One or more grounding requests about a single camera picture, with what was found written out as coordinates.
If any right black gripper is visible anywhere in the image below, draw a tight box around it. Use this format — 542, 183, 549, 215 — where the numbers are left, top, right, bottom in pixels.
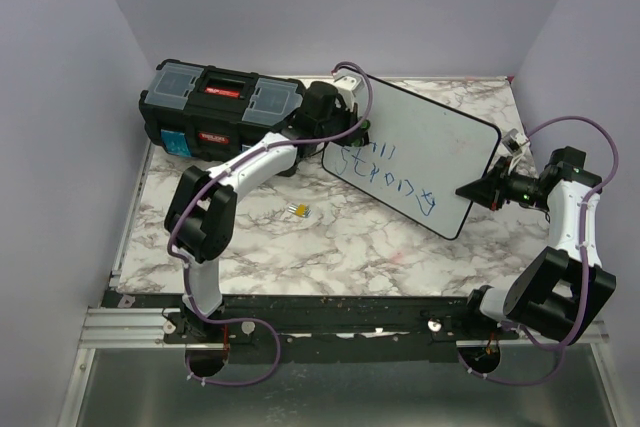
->
456, 156, 550, 211

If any green black whiteboard eraser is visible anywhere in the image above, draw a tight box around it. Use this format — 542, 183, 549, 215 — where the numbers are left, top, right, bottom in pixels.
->
358, 120, 371, 146

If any white dry-erase whiteboard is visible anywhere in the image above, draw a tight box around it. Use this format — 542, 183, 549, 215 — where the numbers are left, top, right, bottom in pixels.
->
322, 78, 501, 240

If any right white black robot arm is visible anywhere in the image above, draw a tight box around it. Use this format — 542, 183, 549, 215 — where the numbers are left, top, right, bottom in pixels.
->
456, 147, 616, 346

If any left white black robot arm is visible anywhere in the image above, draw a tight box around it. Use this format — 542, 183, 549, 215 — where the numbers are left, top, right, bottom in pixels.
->
164, 75, 373, 342

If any yellow hex key set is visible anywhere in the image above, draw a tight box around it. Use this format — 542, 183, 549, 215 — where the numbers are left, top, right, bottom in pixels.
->
287, 204, 311, 218

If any black plastic toolbox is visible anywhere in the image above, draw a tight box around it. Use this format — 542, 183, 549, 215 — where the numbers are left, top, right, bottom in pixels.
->
139, 59, 306, 162

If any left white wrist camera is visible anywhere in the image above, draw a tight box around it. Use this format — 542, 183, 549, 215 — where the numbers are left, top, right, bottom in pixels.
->
332, 74, 364, 108

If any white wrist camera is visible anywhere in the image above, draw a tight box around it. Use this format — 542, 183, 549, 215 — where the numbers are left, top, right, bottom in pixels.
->
332, 74, 364, 108
502, 129, 530, 165

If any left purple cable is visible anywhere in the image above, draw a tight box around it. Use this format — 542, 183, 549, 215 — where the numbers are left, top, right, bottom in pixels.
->
167, 62, 375, 388

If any purple cable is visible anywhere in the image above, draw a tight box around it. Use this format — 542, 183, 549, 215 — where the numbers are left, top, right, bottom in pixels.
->
458, 116, 621, 386
167, 62, 375, 388

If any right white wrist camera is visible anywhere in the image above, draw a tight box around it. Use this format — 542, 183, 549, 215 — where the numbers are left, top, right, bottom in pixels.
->
502, 129, 530, 165

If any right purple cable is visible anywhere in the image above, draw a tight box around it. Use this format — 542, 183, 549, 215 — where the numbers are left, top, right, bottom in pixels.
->
458, 116, 621, 386

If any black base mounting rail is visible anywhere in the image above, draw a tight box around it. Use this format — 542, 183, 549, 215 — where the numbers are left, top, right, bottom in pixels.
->
101, 291, 516, 373

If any aluminium extrusion frame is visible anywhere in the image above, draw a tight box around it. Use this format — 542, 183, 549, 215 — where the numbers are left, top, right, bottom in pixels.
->
60, 135, 624, 426

